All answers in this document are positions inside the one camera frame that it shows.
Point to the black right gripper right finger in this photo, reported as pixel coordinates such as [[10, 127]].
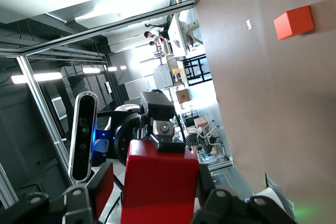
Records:
[[223, 208]]

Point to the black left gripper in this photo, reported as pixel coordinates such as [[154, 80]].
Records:
[[157, 106]]

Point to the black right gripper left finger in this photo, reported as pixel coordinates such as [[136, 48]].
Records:
[[78, 205]]

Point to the red block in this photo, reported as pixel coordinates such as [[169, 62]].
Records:
[[160, 182]]

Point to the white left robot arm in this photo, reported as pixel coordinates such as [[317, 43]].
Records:
[[123, 134]]

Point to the orange block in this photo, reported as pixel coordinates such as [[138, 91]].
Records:
[[294, 23]]

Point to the person in striped shirt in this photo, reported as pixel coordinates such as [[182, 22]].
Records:
[[194, 140]]

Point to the cardboard box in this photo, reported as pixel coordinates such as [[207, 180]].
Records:
[[182, 96], [201, 124]]

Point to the white chair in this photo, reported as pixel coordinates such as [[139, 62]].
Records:
[[214, 132]]

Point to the whiteboard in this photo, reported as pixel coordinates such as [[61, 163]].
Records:
[[162, 77]]

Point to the ceiling light strip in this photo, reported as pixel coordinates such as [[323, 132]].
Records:
[[112, 69], [91, 70], [36, 78]]

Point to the person in white shirt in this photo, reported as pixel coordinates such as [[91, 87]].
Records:
[[155, 44], [153, 34]]

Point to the white perforated panel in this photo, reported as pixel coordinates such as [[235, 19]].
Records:
[[59, 108]]

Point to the long white table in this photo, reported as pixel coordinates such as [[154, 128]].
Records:
[[177, 35]]

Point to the dark metal beam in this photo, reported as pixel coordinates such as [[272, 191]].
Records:
[[105, 26]]

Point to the small tape mark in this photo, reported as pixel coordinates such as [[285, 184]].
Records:
[[249, 24]]

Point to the blue camera mount bracket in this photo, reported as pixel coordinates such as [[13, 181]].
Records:
[[101, 134]]

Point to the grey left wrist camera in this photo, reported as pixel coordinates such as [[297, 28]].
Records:
[[82, 134]]

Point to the black frame table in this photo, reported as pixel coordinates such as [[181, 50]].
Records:
[[202, 62]]

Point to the aluminium frame post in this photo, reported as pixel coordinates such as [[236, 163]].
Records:
[[39, 103]]

